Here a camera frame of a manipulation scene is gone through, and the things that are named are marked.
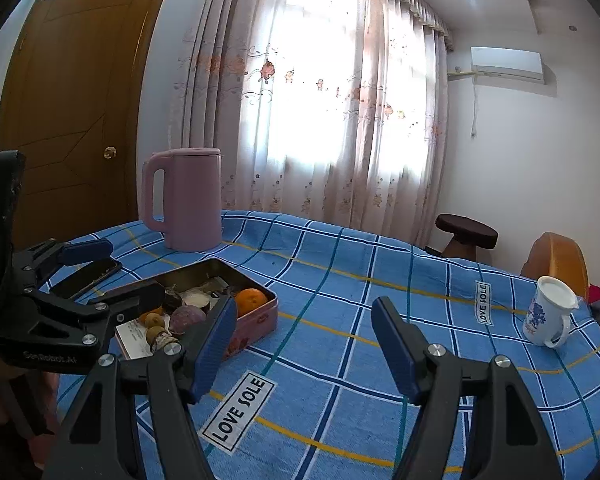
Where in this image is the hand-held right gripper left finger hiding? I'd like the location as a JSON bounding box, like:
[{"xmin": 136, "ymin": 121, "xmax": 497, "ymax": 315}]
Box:
[{"xmin": 42, "ymin": 294, "xmax": 238, "ymax": 480}]

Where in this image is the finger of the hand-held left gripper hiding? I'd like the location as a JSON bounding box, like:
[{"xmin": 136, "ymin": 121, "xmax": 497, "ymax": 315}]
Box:
[
  {"xmin": 9, "ymin": 238, "xmax": 116, "ymax": 291},
  {"xmin": 27, "ymin": 281, "xmax": 167, "ymax": 348}
]

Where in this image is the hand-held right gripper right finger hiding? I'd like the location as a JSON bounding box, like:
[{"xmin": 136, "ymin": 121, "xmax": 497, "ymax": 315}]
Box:
[{"xmin": 371, "ymin": 296, "xmax": 563, "ymax": 480}]

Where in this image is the pink tin box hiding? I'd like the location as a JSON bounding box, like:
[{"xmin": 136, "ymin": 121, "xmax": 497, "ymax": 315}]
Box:
[{"xmin": 114, "ymin": 259, "xmax": 279, "ymax": 363}]

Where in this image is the orange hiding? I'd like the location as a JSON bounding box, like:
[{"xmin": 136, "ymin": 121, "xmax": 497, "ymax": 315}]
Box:
[{"xmin": 235, "ymin": 287, "xmax": 270, "ymax": 317}]

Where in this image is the person's left forearm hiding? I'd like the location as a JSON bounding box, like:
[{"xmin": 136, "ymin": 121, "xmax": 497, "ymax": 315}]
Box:
[{"xmin": 0, "ymin": 355, "xmax": 61, "ymax": 480}]

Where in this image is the black flat object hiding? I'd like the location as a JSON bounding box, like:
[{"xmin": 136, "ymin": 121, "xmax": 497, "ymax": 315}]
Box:
[{"xmin": 50, "ymin": 258, "xmax": 124, "ymax": 302}]

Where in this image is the white paper card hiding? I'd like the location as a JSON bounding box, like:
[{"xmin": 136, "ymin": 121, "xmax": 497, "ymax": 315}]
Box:
[{"xmin": 116, "ymin": 321, "xmax": 156, "ymax": 360}]

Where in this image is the purple round fruit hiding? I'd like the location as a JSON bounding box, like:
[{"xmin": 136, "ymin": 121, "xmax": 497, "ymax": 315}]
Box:
[{"xmin": 169, "ymin": 306, "xmax": 208, "ymax": 336}]

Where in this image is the cream round fruit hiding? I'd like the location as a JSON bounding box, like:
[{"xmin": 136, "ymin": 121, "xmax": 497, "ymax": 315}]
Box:
[{"xmin": 182, "ymin": 290, "xmax": 212, "ymax": 312}]

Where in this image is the blue plaid bedsheet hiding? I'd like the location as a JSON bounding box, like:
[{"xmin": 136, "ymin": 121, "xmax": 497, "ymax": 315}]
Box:
[{"xmin": 55, "ymin": 209, "xmax": 600, "ymax": 480}]

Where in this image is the pink electric kettle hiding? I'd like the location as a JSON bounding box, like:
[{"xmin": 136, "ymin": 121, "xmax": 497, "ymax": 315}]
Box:
[{"xmin": 140, "ymin": 147, "xmax": 224, "ymax": 252}]

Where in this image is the brown wooden door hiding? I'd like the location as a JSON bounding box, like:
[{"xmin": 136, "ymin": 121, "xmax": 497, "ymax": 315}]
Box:
[{"xmin": 0, "ymin": 0, "xmax": 163, "ymax": 251}]

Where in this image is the dark round stool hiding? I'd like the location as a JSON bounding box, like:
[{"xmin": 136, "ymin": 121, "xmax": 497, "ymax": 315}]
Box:
[{"xmin": 435, "ymin": 213, "xmax": 499, "ymax": 263}]

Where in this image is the white blue printed mug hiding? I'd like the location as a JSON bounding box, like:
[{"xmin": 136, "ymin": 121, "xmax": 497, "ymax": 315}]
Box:
[{"xmin": 522, "ymin": 276, "xmax": 580, "ymax": 350}]

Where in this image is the orange wooden chair back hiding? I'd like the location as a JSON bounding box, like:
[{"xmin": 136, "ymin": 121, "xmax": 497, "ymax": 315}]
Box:
[{"xmin": 520, "ymin": 232, "xmax": 590, "ymax": 301}]

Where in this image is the pale floral curtain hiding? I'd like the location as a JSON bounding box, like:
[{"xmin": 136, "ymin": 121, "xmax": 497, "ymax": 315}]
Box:
[{"xmin": 172, "ymin": 0, "xmax": 453, "ymax": 248}]

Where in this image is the white air conditioner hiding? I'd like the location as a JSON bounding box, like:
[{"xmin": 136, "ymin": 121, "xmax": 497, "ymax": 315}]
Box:
[{"xmin": 470, "ymin": 46, "xmax": 545, "ymax": 85}]

